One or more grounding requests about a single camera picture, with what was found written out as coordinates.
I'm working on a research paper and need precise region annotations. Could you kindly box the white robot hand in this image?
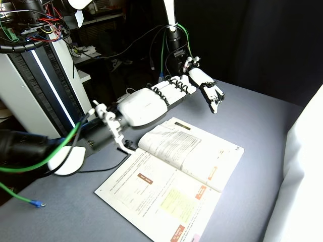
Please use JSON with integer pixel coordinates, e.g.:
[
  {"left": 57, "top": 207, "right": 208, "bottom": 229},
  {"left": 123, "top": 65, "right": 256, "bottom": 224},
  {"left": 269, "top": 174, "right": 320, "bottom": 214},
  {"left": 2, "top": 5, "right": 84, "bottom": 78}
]
[
  {"left": 117, "top": 74, "right": 198, "bottom": 128},
  {"left": 188, "top": 67, "right": 226, "bottom": 114}
]

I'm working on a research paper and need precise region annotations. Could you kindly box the textbook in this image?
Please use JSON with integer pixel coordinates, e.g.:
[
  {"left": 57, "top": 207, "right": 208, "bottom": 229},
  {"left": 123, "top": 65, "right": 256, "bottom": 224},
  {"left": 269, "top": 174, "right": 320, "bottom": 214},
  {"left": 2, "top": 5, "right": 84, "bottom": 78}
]
[{"left": 94, "top": 116, "right": 245, "bottom": 242}]

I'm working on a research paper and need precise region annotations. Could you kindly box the grey table cloth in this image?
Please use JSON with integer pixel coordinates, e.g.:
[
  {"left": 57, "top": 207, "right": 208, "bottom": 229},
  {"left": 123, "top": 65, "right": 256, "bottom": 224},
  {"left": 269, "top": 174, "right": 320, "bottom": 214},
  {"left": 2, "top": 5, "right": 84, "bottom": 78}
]
[{"left": 0, "top": 80, "right": 305, "bottom": 242}]

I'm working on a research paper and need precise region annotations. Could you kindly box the black curtain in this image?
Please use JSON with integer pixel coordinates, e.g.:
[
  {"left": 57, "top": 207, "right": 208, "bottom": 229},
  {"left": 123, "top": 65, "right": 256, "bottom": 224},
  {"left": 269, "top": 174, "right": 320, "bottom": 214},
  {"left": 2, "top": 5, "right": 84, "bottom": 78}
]
[{"left": 174, "top": 0, "right": 323, "bottom": 108}]

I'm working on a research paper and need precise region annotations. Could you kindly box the storage shelf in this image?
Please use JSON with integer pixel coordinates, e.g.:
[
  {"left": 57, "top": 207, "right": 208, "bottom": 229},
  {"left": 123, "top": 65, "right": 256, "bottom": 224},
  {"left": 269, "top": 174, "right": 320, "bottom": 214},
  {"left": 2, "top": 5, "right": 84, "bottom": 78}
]
[{"left": 68, "top": 0, "right": 132, "bottom": 84}]

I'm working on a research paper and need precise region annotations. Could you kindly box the white paper tag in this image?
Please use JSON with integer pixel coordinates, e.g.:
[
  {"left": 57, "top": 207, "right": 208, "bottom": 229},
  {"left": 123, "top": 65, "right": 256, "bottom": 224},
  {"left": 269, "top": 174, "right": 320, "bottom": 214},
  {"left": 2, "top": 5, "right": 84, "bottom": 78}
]
[{"left": 75, "top": 10, "right": 85, "bottom": 28}]

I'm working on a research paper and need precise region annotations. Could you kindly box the white rounded robot cover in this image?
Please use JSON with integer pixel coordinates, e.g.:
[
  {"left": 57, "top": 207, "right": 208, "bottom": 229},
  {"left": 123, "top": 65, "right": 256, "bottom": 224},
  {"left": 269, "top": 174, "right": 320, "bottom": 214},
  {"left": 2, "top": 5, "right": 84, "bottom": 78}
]
[{"left": 67, "top": 0, "right": 94, "bottom": 11}]

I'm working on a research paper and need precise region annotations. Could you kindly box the white backdrop board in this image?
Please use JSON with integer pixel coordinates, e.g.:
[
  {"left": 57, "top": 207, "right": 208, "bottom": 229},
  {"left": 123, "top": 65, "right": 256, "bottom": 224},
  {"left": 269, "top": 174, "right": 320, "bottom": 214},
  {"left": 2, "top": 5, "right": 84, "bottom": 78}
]
[{"left": 261, "top": 84, "right": 323, "bottom": 242}]

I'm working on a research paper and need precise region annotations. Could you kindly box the black cylindrical robot joint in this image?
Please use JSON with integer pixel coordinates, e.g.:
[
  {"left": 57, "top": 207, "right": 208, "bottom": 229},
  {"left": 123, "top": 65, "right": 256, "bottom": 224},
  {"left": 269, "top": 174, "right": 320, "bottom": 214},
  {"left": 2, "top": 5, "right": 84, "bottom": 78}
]
[{"left": 14, "top": 0, "right": 52, "bottom": 29}]

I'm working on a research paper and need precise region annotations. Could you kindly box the green terminal block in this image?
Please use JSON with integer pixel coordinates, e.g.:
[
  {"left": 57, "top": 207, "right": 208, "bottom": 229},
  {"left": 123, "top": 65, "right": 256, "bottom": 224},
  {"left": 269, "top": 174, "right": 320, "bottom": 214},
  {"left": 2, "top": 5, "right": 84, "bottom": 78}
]
[{"left": 4, "top": 26, "right": 20, "bottom": 42}]

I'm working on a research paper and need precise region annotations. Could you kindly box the green cable with blue plug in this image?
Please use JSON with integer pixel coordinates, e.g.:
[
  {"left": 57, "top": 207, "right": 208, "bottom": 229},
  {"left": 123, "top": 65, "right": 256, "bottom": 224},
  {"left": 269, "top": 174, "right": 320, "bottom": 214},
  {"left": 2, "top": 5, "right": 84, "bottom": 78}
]
[
  {"left": 159, "top": 30, "right": 168, "bottom": 81},
  {"left": 0, "top": 181, "right": 47, "bottom": 208}
]

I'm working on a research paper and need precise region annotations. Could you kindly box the black cable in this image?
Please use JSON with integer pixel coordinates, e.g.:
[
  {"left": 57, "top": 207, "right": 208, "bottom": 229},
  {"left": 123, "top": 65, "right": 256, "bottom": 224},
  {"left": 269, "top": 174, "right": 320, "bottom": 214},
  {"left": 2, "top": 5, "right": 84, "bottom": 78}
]
[
  {"left": 42, "top": 112, "right": 90, "bottom": 177},
  {"left": 75, "top": 153, "right": 133, "bottom": 174}
]

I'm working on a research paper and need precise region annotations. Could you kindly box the coloured wire bundle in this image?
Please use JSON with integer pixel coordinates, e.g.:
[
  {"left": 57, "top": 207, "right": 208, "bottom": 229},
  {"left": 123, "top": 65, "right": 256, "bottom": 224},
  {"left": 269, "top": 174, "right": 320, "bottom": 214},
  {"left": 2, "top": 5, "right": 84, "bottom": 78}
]
[{"left": 25, "top": 15, "right": 64, "bottom": 42}]

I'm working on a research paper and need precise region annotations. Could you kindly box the white robot column, black rail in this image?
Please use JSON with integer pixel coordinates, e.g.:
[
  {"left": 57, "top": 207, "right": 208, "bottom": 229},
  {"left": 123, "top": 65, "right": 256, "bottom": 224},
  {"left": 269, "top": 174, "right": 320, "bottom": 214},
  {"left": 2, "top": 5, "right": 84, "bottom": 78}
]
[{"left": 0, "top": 37, "right": 93, "bottom": 139}]

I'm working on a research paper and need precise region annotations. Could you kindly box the black corrugated cable conduit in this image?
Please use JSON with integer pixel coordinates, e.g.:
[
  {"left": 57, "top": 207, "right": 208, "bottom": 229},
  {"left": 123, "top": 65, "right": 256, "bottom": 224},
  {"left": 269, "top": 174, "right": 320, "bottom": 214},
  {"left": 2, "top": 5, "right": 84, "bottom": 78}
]
[{"left": 0, "top": 20, "right": 71, "bottom": 54}]

